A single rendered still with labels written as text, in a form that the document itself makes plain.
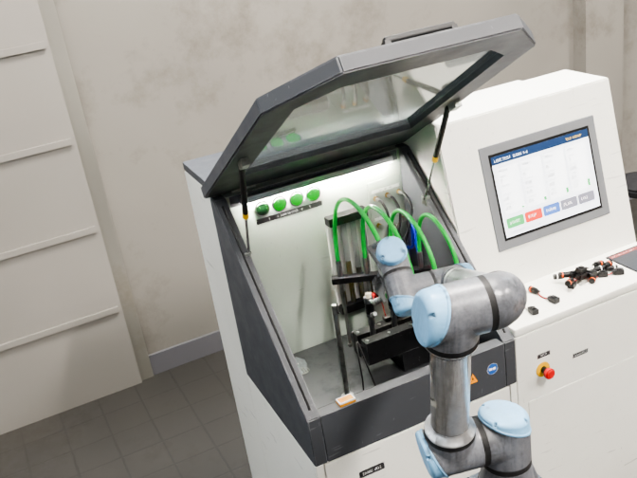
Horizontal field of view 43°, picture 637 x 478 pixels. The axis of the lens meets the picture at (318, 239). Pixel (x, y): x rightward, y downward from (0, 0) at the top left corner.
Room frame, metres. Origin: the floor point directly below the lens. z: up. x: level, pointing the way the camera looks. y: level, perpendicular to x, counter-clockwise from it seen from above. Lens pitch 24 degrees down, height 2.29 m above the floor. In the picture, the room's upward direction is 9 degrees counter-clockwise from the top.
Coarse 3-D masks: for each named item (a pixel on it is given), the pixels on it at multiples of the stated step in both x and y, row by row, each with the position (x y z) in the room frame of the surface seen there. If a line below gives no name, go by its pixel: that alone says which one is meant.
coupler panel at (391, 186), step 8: (392, 176) 2.55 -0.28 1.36; (400, 176) 2.56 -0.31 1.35; (368, 184) 2.51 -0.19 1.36; (376, 184) 2.53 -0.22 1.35; (384, 184) 2.54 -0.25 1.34; (392, 184) 2.55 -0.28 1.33; (400, 184) 2.56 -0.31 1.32; (368, 192) 2.51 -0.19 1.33; (376, 192) 2.52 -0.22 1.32; (384, 192) 2.53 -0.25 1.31; (392, 192) 2.55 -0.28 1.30; (400, 192) 2.53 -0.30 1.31; (376, 200) 2.50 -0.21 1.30; (384, 200) 2.53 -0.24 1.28; (392, 200) 2.55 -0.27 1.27; (400, 200) 2.56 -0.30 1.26; (392, 208) 2.54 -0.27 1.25; (400, 208) 2.55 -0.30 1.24; (376, 216) 2.52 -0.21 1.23; (376, 224) 2.52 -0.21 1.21; (384, 224) 2.53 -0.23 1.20; (384, 232) 2.53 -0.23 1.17; (392, 232) 2.54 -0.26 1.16; (408, 248) 2.56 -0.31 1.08
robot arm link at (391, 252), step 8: (384, 240) 1.81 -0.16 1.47; (392, 240) 1.80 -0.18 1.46; (400, 240) 1.80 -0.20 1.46; (376, 248) 1.80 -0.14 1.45; (384, 248) 1.79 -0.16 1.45; (392, 248) 1.79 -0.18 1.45; (400, 248) 1.78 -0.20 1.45; (376, 256) 1.81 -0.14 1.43; (384, 256) 1.78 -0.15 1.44; (392, 256) 1.77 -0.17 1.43; (400, 256) 1.77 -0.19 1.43; (384, 264) 1.78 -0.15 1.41; (392, 264) 1.77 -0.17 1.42; (400, 264) 1.77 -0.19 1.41; (408, 264) 1.79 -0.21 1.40; (384, 272) 1.78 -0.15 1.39
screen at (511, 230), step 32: (576, 128) 2.57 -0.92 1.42; (480, 160) 2.43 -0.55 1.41; (512, 160) 2.46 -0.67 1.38; (544, 160) 2.50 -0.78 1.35; (576, 160) 2.54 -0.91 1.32; (512, 192) 2.43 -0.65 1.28; (544, 192) 2.47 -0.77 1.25; (576, 192) 2.50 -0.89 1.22; (512, 224) 2.40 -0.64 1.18; (544, 224) 2.43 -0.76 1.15; (576, 224) 2.47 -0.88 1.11
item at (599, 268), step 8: (592, 264) 2.34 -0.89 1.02; (600, 264) 2.35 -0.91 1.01; (608, 264) 2.34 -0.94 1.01; (560, 272) 2.32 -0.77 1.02; (568, 272) 2.32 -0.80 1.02; (576, 272) 2.31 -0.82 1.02; (584, 272) 2.31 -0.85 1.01; (592, 272) 2.30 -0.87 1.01; (600, 272) 2.32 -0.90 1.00; (616, 272) 2.31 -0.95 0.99; (624, 272) 2.31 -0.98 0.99; (568, 280) 2.26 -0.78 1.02; (576, 280) 2.30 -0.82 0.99; (592, 280) 2.28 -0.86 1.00
